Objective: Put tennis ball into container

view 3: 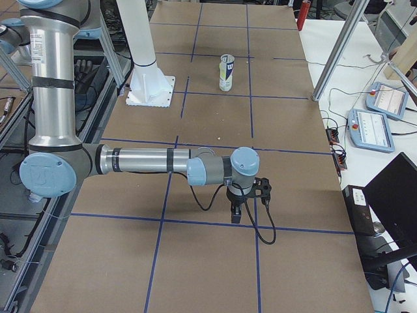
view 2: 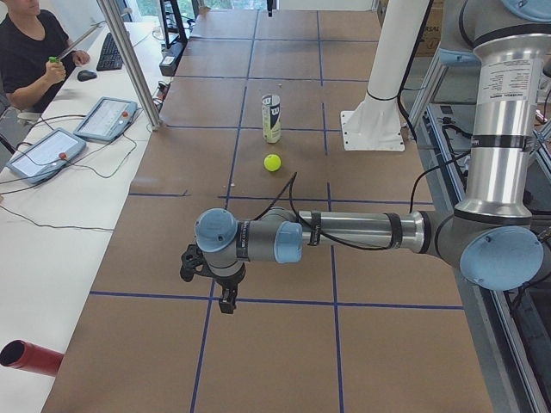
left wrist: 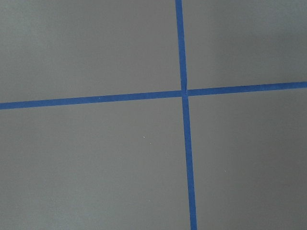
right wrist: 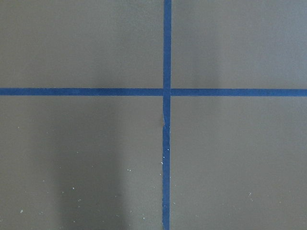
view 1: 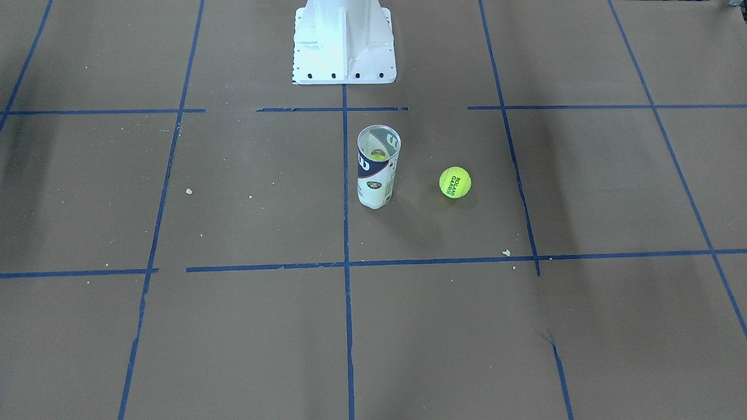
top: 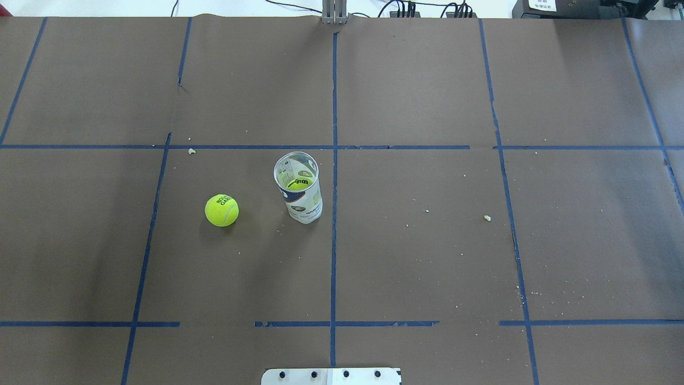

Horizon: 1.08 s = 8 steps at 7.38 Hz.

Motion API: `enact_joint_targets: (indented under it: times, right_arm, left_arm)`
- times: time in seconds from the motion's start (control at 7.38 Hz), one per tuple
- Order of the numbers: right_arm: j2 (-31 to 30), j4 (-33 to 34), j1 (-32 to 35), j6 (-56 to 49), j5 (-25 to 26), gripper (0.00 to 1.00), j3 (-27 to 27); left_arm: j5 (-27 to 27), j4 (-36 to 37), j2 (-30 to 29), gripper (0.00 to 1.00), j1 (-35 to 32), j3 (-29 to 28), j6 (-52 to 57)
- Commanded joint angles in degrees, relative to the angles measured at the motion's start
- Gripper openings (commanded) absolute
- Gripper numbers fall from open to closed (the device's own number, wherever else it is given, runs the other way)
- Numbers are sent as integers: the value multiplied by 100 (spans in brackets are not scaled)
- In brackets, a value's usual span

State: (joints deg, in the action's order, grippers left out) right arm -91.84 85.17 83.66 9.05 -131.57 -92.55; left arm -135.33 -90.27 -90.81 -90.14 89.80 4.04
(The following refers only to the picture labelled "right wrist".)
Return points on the brown paper table cover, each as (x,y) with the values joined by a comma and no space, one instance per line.
(81,115)

